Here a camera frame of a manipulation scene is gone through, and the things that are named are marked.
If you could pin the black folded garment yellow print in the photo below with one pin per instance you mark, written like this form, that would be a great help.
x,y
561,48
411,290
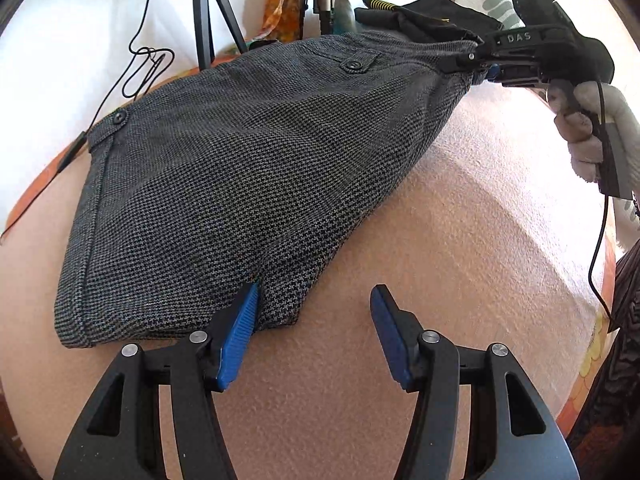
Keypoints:
x,y
428,21

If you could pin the black mini tripod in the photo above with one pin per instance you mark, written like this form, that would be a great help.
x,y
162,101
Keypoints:
x,y
203,31

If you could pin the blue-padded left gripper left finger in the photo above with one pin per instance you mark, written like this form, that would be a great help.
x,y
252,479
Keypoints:
x,y
117,434

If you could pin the pink bed blanket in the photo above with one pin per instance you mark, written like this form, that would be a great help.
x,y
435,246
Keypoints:
x,y
46,385

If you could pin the white-gloved right hand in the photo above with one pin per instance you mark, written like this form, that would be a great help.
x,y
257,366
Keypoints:
x,y
576,128

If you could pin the dark grey tweed shorts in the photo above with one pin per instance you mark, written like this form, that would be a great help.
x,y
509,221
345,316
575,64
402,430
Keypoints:
x,y
254,171

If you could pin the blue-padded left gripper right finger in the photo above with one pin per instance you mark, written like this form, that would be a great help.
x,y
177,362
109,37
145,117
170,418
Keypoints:
x,y
512,432

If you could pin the orange floral bed sheet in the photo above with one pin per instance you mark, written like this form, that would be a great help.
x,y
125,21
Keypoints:
x,y
585,359

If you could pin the orange floral scarf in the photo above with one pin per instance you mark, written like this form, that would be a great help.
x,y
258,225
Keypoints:
x,y
285,0

